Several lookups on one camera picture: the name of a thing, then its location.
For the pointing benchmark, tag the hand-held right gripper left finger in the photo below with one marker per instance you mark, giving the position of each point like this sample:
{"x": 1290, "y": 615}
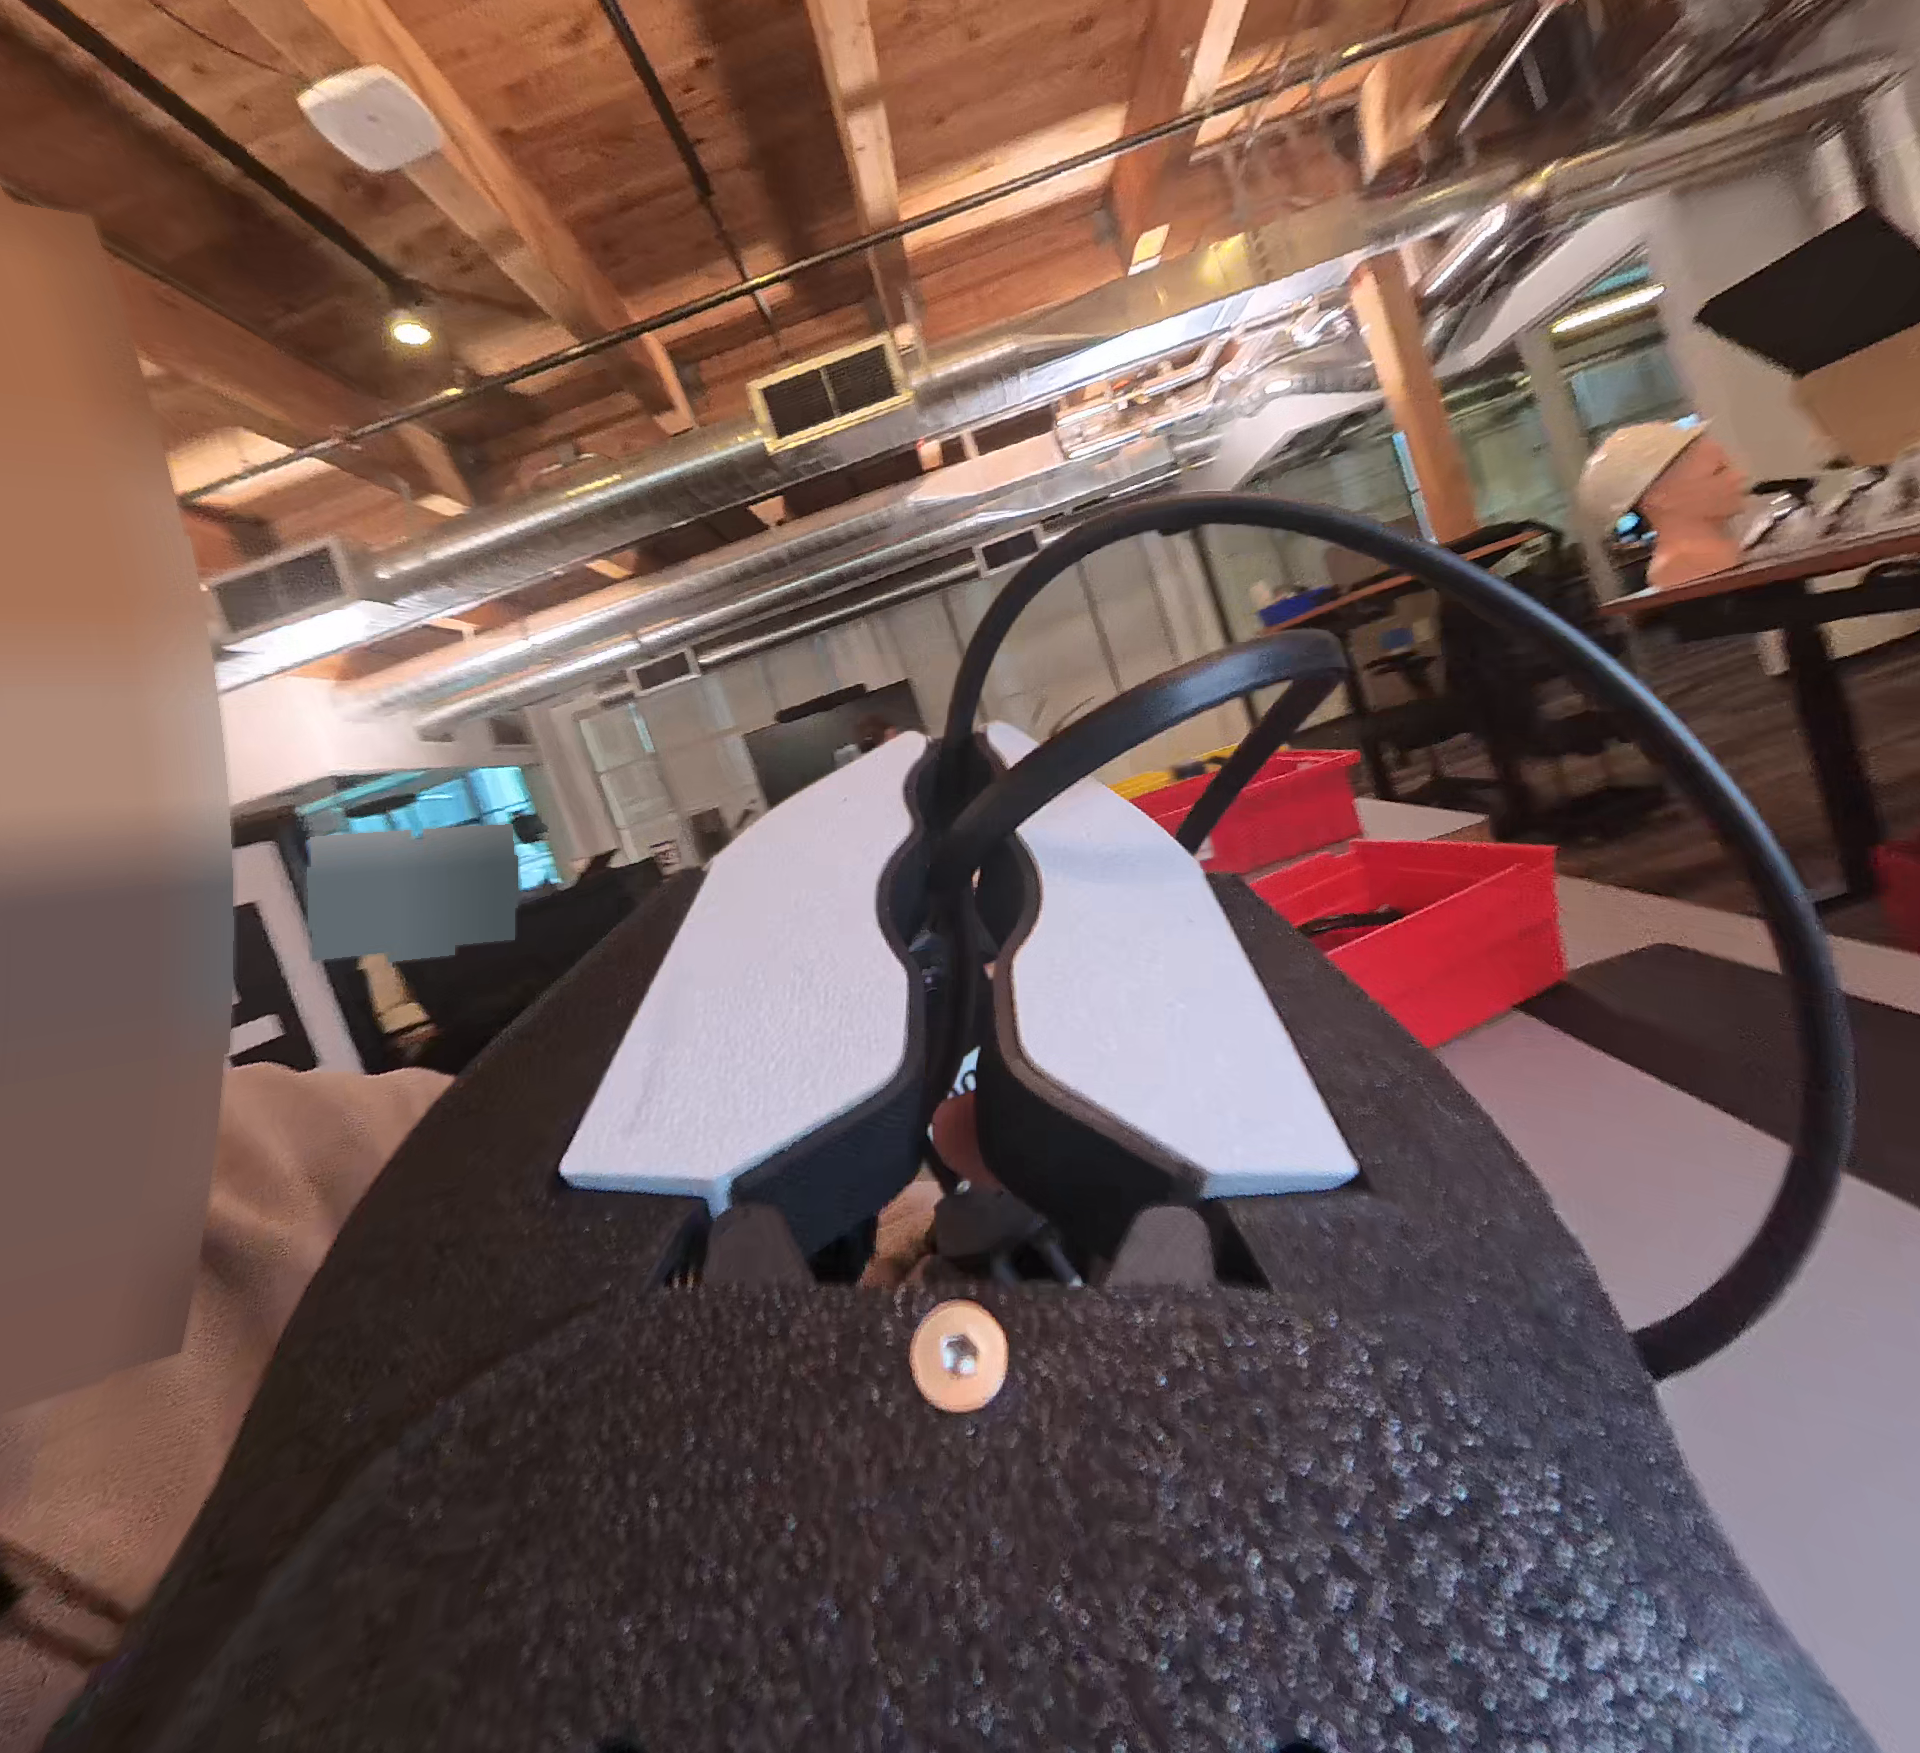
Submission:
{"x": 765, "y": 1016}

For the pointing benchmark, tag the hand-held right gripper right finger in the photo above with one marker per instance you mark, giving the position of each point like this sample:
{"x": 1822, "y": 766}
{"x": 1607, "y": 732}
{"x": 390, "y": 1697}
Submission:
{"x": 1171, "y": 1016}

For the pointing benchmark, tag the red open-front bin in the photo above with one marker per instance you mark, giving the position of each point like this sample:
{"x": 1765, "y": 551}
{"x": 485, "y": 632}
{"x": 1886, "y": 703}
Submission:
{"x": 1472, "y": 974}

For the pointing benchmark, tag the person's right hand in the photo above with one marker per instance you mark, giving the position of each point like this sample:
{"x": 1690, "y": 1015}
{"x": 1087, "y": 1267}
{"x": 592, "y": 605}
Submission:
{"x": 956, "y": 1136}

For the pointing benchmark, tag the red bin with white label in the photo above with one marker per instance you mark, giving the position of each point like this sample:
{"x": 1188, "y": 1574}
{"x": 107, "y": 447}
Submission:
{"x": 1290, "y": 810}

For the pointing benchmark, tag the black display screen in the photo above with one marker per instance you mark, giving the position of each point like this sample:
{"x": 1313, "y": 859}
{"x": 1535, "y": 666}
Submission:
{"x": 827, "y": 740}

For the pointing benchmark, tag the blue storage bin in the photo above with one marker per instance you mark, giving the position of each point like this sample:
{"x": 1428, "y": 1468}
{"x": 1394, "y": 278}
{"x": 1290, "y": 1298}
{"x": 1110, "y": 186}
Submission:
{"x": 1290, "y": 608}

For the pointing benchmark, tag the wooden top office desk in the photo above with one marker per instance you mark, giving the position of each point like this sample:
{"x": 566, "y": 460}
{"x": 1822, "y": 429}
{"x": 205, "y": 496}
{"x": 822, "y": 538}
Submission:
{"x": 1348, "y": 591}
{"x": 1771, "y": 575}

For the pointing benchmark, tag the person's beige sweater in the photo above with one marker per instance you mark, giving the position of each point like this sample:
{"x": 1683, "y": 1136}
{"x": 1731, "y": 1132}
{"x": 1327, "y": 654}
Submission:
{"x": 270, "y": 1183}

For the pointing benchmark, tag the white hard hat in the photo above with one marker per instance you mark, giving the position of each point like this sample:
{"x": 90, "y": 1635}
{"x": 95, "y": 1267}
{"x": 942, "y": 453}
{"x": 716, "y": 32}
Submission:
{"x": 1629, "y": 462}

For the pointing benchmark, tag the mannequin head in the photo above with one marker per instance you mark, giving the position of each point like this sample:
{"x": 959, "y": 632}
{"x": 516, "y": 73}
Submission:
{"x": 1697, "y": 509}

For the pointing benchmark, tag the beige board panel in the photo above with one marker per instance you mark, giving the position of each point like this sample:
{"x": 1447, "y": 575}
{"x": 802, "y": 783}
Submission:
{"x": 1866, "y": 403}

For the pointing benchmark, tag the black flag panel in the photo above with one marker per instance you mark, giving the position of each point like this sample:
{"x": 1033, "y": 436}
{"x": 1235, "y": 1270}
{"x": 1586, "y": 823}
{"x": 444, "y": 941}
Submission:
{"x": 1831, "y": 291}

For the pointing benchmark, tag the white ceiling access point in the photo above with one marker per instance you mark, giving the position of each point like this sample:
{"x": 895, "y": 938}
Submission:
{"x": 367, "y": 117}

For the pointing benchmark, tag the silver ventilation duct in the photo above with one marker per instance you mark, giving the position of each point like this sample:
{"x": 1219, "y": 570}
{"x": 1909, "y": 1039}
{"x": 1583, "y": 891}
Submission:
{"x": 602, "y": 517}

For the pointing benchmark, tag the wooden post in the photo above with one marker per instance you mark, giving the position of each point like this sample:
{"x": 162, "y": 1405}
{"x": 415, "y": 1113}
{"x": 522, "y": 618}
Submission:
{"x": 1408, "y": 403}

